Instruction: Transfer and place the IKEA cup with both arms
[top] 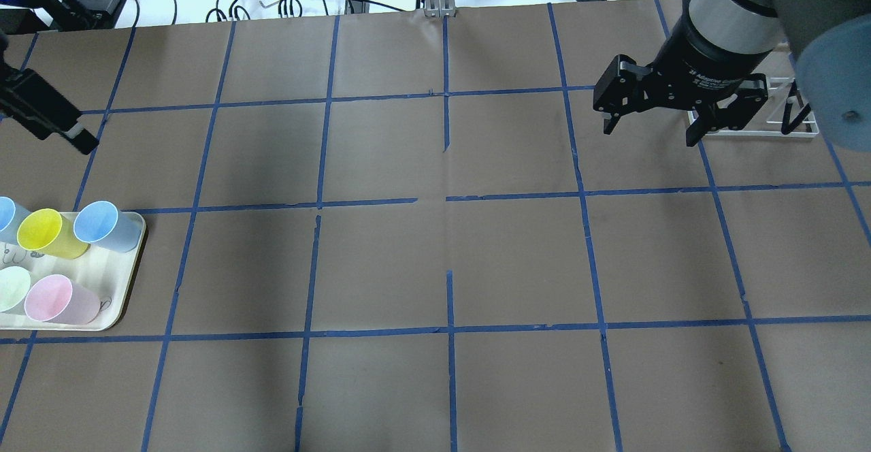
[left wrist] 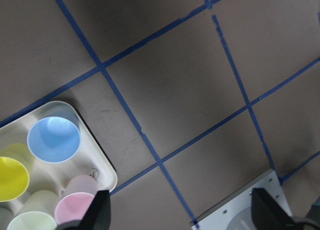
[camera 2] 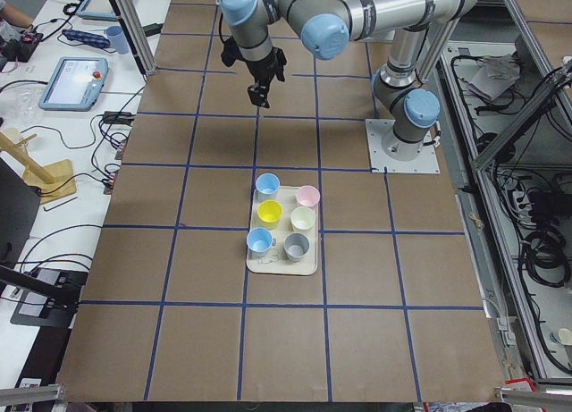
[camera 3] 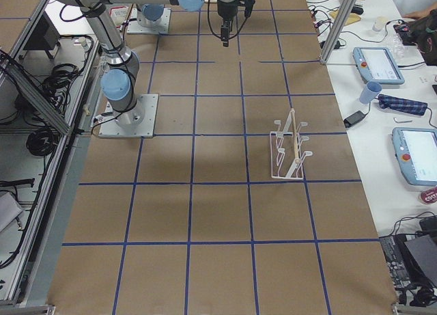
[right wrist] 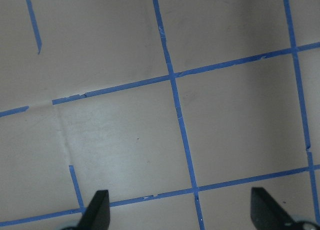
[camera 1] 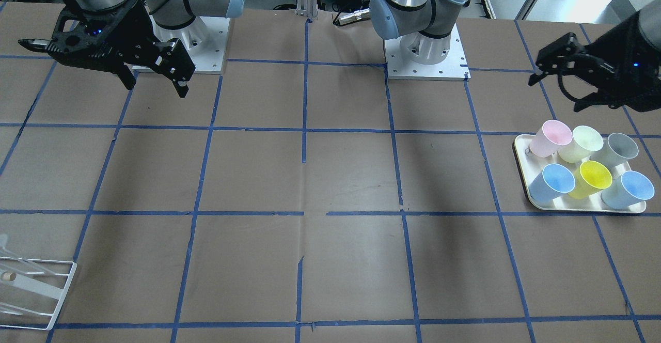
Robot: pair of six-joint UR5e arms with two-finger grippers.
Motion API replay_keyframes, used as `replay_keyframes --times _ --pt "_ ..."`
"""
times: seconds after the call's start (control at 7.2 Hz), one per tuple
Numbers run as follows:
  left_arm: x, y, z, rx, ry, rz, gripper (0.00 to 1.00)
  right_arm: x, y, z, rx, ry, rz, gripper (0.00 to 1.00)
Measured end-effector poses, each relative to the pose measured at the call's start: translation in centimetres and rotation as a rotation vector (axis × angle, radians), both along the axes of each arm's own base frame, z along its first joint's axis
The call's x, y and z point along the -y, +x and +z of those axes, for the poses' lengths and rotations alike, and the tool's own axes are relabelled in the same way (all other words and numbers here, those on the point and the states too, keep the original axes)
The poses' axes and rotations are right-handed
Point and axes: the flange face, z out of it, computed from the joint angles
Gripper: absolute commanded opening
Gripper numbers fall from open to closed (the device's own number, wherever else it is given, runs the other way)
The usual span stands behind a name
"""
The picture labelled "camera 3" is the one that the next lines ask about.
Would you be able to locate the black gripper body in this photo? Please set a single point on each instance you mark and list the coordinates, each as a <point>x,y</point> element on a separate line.
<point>226,5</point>

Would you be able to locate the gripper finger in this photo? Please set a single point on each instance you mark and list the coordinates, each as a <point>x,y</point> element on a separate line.
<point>228,29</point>
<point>223,33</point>

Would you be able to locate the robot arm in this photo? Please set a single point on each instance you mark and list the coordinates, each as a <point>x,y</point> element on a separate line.
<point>151,12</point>
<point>118,84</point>

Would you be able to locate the blue cup on desk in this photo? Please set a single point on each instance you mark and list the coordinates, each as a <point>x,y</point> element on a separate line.
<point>370,91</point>

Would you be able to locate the wooden stand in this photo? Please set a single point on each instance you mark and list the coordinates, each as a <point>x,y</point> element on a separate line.
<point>351,16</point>

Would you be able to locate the teach pendant far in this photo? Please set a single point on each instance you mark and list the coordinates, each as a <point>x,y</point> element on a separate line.
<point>377,64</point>

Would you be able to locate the teach pendant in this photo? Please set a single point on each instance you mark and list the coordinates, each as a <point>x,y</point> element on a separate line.
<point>415,151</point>
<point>377,64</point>

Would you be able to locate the black power adapter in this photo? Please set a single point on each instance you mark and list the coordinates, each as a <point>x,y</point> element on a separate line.
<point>354,118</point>

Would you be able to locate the teach pendant near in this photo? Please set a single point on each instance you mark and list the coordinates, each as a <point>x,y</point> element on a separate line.
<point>415,151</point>

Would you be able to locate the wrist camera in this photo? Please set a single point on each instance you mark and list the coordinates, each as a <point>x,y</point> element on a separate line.
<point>248,7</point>

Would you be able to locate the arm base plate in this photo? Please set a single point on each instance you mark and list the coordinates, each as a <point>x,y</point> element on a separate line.
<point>140,24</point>
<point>138,122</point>

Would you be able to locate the aluminium frame post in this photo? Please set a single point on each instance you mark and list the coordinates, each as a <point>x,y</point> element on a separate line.
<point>333,35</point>

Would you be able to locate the white wire cup rack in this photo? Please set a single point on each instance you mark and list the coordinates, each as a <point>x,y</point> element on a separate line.
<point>286,154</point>

